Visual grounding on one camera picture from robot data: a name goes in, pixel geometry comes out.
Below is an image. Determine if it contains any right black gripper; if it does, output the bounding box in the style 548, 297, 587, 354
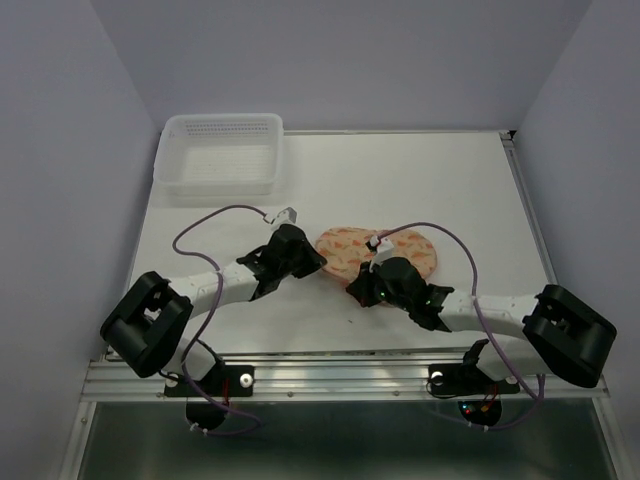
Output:
344, 259, 412, 312

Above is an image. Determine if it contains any floral orange laundry bag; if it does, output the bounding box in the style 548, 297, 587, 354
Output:
315, 227, 437, 287

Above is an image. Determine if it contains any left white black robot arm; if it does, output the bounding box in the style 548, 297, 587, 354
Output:
100, 224, 326, 378

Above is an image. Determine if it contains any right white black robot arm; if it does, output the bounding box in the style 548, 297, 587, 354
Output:
346, 257, 617, 390

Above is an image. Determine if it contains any white perforated plastic basket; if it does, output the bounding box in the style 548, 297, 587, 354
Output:
153, 113, 284, 197

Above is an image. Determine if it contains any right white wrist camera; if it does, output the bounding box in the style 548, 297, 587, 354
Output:
367, 235, 394, 271

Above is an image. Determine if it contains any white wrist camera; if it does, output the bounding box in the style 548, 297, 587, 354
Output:
367, 235, 394, 271
263, 207, 297, 230

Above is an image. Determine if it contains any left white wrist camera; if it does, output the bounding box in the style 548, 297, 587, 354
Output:
263, 207, 297, 230

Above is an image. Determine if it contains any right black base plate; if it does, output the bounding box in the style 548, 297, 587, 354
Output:
426, 339, 520, 399

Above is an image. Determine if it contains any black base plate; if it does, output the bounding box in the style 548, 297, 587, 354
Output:
426, 339, 520, 399
163, 340, 255, 400

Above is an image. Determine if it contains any aluminium front rail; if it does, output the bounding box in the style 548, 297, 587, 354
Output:
82, 355, 611, 401

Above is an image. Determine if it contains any aluminium rail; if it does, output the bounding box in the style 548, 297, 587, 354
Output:
82, 355, 611, 401
502, 129, 581, 351

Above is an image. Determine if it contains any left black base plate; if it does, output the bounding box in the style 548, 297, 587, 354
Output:
163, 340, 255, 400

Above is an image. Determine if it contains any aluminium right side rail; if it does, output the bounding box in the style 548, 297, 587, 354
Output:
502, 129, 581, 351

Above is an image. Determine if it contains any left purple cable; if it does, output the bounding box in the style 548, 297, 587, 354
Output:
172, 204, 262, 437

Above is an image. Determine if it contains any purple cable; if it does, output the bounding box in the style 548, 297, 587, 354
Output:
172, 204, 262, 437
379, 221, 546, 434

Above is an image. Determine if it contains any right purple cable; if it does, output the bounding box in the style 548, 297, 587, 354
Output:
379, 221, 546, 434

